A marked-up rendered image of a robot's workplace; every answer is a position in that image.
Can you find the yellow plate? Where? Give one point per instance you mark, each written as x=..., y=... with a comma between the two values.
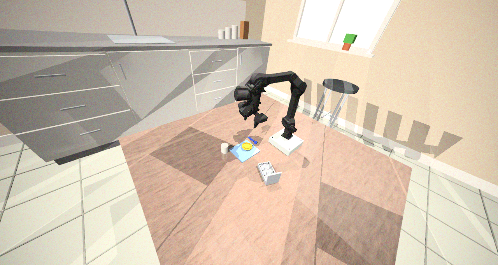
x=247, y=146

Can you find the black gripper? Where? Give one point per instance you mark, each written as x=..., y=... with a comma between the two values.
x=259, y=118

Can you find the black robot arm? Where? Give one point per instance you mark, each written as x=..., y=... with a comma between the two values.
x=260, y=81

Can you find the white dish rack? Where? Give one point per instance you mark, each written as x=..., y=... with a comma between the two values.
x=268, y=174

